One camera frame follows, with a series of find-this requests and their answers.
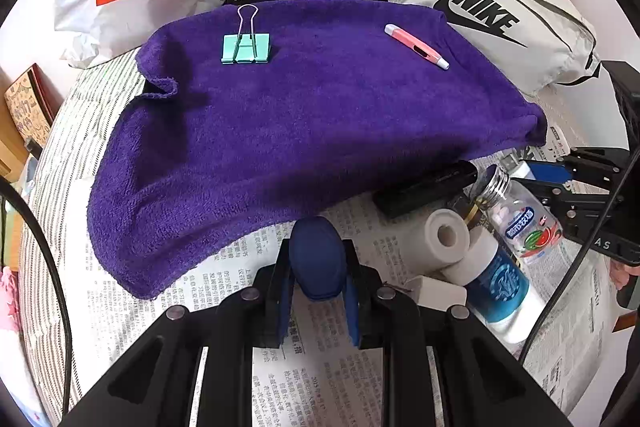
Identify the white charger plug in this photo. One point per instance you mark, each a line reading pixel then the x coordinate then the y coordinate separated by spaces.
pixel 440 292

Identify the clear plastic bottle silver cap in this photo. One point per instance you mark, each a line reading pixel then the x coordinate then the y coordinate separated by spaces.
pixel 520 227

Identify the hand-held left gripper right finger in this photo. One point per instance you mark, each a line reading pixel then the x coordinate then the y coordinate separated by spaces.
pixel 352 309

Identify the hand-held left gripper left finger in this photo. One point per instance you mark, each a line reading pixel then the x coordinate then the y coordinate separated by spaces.
pixel 285 292

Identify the newspaper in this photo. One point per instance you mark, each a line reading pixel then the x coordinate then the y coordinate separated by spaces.
pixel 320 384

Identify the pink printed blanket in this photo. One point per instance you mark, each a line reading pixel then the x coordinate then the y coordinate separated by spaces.
pixel 10 302

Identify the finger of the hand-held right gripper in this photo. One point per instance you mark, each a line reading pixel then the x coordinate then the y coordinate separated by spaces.
pixel 550 197
pixel 547 170

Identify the person's right hand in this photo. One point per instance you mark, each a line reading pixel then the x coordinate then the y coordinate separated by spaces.
pixel 625 279

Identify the wooden headboard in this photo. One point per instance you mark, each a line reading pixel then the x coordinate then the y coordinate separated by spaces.
pixel 10 152

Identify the purple towel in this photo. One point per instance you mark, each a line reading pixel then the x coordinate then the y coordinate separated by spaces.
pixel 300 117

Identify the blue and white bottle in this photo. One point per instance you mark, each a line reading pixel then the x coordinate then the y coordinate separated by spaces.
pixel 500 287

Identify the white tape roll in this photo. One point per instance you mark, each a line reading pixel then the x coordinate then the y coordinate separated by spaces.
pixel 430 242

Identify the patterned brown box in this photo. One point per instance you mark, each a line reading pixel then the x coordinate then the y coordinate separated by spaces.
pixel 25 107

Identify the black rectangular case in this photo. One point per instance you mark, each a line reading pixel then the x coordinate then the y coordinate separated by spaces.
pixel 425 192

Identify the striped bedsheet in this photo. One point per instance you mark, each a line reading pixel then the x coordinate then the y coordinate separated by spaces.
pixel 65 157

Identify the small round blue-lidded jar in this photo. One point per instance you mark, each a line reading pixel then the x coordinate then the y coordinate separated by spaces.
pixel 317 257

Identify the green binder clip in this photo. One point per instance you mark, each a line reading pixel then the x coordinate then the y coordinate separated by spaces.
pixel 245 49

